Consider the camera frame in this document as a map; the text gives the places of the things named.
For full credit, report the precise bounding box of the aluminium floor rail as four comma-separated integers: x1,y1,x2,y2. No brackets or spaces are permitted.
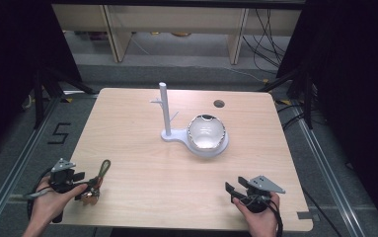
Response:
288,104,366,237
0,96,62,237

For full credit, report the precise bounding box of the white stand with pegs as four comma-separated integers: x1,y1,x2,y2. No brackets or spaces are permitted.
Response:
149,81,230,158

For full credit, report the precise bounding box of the white floor cable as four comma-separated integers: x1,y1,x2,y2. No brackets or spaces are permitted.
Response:
195,62,267,84

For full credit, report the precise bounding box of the grey tape strip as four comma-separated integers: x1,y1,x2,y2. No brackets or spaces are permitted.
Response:
296,210,321,222

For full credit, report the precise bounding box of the black metal stand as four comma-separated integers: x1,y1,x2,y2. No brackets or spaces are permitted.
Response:
258,68,315,130
32,65,96,130

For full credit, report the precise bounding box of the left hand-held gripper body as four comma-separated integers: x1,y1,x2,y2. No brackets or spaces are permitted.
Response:
48,158,80,195

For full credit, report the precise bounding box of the person's right hand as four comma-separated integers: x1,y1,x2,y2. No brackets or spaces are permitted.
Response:
232,192,282,237

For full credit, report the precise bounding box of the white bowl with silver rim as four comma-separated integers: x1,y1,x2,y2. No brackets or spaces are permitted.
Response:
187,114,227,151

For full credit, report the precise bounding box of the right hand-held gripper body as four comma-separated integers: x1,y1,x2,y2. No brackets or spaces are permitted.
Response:
238,175,286,214

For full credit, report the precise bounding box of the person's left hand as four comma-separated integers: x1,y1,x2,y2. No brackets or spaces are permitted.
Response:
31,176,89,228

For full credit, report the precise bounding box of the bundle of black cables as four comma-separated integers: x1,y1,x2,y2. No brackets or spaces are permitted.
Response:
241,8,288,76

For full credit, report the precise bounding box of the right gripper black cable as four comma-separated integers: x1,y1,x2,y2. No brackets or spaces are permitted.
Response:
263,196,285,237

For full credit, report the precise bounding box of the black curtain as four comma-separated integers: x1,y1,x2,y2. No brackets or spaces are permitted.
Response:
0,0,83,164
275,0,378,237

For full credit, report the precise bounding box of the light wooden shelf unit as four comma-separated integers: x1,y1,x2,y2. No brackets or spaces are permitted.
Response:
51,3,303,65

